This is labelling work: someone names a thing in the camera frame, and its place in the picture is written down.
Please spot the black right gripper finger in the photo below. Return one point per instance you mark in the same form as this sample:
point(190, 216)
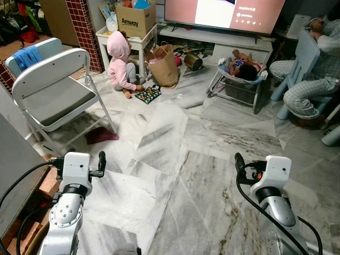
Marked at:
point(239, 162)

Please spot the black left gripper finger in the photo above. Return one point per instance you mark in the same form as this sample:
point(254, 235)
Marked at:
point(101, 159)

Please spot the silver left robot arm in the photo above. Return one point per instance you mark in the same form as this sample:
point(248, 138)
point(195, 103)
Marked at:
point(64, 218)

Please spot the dark red cloth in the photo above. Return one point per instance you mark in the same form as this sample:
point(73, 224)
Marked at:
point(101, 136)

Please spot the grey baby bouncer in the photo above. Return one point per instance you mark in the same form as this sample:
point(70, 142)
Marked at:
point(236, 90)

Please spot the white grey folding chair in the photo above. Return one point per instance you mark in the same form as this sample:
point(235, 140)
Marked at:
point(58, 98)

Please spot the colourful toy board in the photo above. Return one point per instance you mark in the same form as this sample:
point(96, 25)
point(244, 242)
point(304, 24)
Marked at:
point(149, 94)

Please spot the grey robot left foot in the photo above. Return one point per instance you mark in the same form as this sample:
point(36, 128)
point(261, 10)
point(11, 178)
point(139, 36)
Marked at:
point(127, 251)

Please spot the child in pink hoodie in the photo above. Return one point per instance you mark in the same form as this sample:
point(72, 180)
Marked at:
point(121, 71)

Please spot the baby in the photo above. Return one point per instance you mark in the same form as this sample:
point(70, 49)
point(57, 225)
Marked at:
point(247, 71)

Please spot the seated adult in checked clothes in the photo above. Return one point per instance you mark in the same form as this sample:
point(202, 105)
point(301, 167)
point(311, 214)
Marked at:
point(303, 95)

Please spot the brown paper bag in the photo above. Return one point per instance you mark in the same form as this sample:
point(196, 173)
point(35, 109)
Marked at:
point(163, 69)

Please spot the white side table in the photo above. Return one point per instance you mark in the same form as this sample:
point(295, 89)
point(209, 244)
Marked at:
point(139, 44)

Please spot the pale blue chair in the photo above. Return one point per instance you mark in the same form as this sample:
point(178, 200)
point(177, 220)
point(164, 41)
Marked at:
point(50, 48)

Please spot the white television stand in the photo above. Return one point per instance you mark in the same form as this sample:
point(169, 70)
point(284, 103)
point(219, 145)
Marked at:
point(223, 40)

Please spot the grey blue plastic chair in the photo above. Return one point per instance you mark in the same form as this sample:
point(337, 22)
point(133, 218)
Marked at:
point(307, 56)

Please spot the blue cloth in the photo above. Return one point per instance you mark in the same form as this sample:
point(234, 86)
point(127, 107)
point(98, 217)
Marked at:
point(26, 57)

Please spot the white plastic bag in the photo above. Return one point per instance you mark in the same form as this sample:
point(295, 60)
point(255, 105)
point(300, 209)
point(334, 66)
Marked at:
point(111, 22)

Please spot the brown cardboard box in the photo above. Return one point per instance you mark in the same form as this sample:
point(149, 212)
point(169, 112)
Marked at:
point(133, 22)

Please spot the brown wooden door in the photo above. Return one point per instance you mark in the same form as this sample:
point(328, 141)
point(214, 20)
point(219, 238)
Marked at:
point(53, 21)

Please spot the flat screen television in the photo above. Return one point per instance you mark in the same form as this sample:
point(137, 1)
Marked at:
point(223, 13)

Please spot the black backpack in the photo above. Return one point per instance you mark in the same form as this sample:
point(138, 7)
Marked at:
point(8, 32)

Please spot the blue packet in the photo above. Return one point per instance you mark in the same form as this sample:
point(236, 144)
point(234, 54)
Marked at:
point(142, 4)

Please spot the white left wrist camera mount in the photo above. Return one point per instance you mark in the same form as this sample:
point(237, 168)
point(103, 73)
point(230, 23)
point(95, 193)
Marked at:
point(77, 167)

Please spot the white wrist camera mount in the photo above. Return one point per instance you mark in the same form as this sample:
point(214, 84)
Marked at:
point(275, 170)
point(77, 167)

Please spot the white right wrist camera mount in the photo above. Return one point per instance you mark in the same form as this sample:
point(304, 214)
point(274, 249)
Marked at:
point(275, 170)

